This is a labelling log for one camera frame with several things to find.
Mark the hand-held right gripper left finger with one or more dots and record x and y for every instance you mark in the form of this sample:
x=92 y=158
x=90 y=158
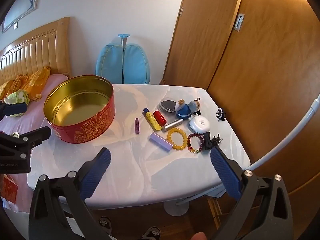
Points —
x=96 y=173

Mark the white table pedestal base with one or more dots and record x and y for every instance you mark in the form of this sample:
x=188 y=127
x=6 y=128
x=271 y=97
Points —
x=175 y=208

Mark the silver lipstick tube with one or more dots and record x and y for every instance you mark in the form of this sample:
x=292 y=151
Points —
x=172 y=125

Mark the red round tin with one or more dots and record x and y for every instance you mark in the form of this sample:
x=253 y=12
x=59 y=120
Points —
x=82 y=130

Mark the yellow tube with blue cap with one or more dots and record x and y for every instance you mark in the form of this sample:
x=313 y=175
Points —
x=153 y=120

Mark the silver framed picture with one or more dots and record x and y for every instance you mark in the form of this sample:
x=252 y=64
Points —
x=20 y=2

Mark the black beaded hair clip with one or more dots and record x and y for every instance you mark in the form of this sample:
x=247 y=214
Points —
x=220 y=114

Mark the patterned slipper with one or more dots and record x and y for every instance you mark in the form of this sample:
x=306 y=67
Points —
x=151 y=232
x=105 y=225

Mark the thin purple pen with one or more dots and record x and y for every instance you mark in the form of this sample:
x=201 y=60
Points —
x=137 y=126

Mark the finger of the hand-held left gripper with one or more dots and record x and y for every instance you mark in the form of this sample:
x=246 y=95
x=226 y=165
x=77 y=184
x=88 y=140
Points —
x=35 y=136
x=16 y=109

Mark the blue cushioned chair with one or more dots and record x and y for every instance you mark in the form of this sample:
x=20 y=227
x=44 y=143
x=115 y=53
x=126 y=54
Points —
x=112 y=65

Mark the clear case black puff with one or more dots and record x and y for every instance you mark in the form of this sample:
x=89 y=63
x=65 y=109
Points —
x=168 y=105

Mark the orange pillow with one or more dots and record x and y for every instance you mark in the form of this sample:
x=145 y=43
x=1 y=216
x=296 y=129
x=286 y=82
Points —
x=32 y=82

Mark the black hair claw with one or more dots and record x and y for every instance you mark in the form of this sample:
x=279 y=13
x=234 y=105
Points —
x=208 y=141

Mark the green cabbage plush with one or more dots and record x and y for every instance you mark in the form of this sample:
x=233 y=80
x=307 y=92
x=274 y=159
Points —
x=17 y=96

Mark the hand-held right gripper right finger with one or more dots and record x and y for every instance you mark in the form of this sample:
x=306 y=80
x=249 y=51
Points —
x=225 y=173

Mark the person's right hand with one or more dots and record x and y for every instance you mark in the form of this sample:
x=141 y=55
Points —
x=199 y=236

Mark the lilac lipstick case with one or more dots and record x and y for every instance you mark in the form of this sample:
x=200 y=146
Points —
x=161 y=141

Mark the white round case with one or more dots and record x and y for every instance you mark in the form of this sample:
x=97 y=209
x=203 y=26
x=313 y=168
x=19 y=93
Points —
x=200 y=124

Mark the red lipstick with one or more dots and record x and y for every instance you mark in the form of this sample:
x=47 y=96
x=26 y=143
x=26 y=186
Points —
x=160 y=118

